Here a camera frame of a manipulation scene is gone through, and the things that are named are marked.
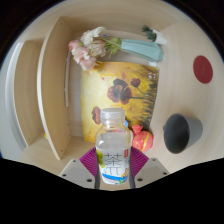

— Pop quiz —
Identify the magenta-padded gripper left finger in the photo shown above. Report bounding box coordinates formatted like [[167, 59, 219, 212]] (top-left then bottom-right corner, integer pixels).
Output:
[[58, 147, 101, 190]]

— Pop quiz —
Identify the white light strip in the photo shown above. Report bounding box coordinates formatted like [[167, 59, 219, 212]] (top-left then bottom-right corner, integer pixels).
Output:
[[64, 51, 72, 108]]

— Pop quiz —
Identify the yellow poppy flower painting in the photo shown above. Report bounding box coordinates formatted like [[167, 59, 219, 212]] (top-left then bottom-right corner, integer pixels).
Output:
[[79, 60, 160, 144]]

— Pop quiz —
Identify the grey ceramic mug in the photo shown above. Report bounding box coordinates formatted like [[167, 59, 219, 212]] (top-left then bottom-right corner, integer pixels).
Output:
[[162, 113, 204, 155]]

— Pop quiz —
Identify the small potted succulent plant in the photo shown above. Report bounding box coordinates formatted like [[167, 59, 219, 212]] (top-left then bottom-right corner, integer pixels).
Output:
[[141, 24, 168, 46]]

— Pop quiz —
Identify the teal faceted vase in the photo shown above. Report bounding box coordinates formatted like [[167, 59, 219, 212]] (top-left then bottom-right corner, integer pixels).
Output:
[[120, 38, 165, 63]]

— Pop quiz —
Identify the pink and white flower bouquet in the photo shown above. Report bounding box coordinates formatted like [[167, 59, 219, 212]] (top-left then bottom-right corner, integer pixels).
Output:
[[68, 26, 123, 72]]

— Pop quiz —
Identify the clear plastic drink bottle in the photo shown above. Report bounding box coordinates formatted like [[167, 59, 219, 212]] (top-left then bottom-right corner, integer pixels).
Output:
[[95, 107, 133, 185]]

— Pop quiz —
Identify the wide light wooden shelf board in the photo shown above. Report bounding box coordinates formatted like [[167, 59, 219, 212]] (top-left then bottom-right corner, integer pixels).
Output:
[[36, 17, 73, 161]]

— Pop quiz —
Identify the flat round red coaster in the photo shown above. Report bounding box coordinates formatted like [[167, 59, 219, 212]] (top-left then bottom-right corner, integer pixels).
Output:
[[192, 55, 214, 84]]

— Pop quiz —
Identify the narrow light wooden shelf board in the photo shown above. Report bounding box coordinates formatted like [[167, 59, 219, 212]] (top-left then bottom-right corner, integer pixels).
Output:
[[4, 39, 46, 148]]

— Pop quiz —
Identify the red plush bear toy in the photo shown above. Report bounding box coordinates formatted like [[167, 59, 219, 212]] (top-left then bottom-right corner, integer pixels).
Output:
[[125, 120, 155, 153]]

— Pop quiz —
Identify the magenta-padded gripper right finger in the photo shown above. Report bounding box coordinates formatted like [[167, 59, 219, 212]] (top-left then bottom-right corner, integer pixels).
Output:
[[128, 146, 170, 189]]

